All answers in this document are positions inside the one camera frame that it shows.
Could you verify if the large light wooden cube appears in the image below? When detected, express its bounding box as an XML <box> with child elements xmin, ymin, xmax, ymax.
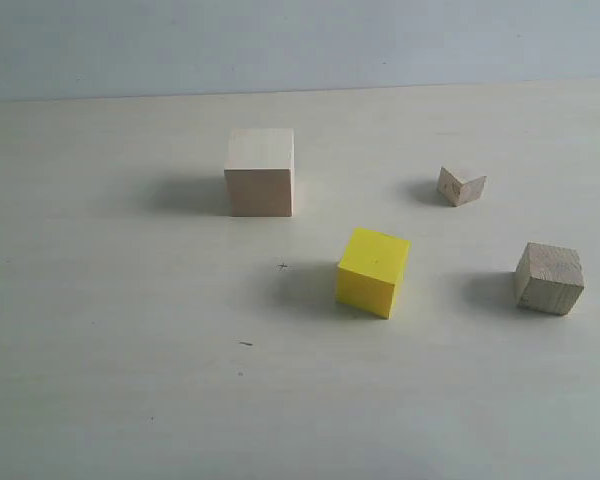
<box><xmin>224</xmin><ymin>128</ymin><xmax>295</xmax><ymax>217</ymax></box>

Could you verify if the small wooden cube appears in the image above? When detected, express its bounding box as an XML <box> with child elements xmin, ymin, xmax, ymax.
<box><xmin>436</xmin><ymin>166</ymin><xmax>487</xmax><ymax>207</ymax></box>

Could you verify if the yellow cube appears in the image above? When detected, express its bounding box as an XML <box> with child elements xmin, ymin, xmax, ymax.
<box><xmin>335</xmin><ymin>227</ymin><xmax>411</xmax><ymax>319</ymax></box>

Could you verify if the medium wooden cube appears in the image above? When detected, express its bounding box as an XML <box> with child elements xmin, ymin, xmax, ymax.
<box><xmin>514</xmin><ymin>242</ymin><xmax>585</xmax><ymax>316</ymax></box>

